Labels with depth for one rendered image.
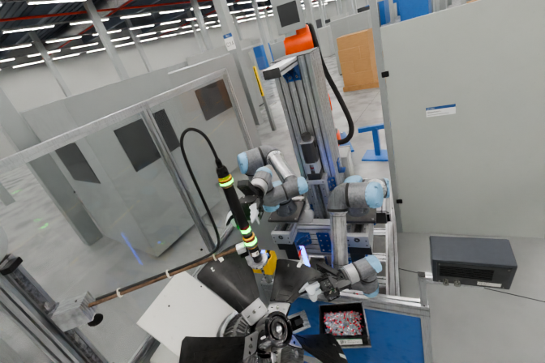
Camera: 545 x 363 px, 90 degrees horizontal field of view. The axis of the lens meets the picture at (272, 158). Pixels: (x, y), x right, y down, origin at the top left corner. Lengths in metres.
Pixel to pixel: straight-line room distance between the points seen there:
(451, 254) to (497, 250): 0.15
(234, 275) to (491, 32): 2.20
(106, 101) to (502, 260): 3.51
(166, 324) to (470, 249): 1.21
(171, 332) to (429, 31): 2.36
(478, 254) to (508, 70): 1.56
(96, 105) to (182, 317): 2.69
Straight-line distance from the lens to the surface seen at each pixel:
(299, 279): 1.33
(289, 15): 4.71
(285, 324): 1.18
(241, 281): 1.18
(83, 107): 3.50
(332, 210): 1.31
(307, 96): 1.68
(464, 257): 1.31
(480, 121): 2.64
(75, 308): 1.17
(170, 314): 1.32
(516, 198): 3.05
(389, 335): 1.88
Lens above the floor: 2.16
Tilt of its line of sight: 23 degrees down
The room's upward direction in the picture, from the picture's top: 17 degrees counter-clockwise
